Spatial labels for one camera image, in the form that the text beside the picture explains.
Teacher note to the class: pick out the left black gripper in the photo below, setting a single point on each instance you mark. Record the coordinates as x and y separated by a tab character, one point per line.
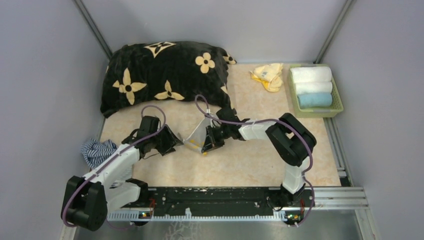
171	140

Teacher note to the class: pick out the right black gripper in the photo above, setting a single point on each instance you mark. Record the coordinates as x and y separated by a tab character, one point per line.
211	142

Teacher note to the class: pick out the yellow grey towel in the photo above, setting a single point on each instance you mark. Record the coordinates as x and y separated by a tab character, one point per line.
196	140

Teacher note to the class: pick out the pale yellow cream towel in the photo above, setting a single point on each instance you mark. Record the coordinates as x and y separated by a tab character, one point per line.
269	75

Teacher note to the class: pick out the light blue towel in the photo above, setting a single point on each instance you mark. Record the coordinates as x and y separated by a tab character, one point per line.
315	100

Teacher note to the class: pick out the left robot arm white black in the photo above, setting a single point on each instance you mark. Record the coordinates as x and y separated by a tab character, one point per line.
88	199

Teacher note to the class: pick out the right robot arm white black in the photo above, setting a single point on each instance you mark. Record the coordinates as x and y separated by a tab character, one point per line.
292	141

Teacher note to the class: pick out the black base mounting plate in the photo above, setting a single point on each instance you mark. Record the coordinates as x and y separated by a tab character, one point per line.
221	201

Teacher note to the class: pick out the blue white striped towel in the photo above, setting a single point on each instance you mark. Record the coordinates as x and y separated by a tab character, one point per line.
95	152

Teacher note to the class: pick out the black pillow with tan flowers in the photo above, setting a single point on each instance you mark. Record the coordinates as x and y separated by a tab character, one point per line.
178	70

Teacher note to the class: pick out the top white rolled towel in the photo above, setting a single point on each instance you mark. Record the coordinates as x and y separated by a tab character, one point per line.
311	74

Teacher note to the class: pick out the white rolled towel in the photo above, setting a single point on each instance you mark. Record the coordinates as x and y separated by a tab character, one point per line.
313	87
311	74

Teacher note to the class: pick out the middle white rolled towel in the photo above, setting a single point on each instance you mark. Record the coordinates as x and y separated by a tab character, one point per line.
313	87

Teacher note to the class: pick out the white toothed cable strip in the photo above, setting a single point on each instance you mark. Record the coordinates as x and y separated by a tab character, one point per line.
135	215

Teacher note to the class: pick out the aluminium frame rail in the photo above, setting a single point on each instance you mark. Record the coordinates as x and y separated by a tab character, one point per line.
340	198

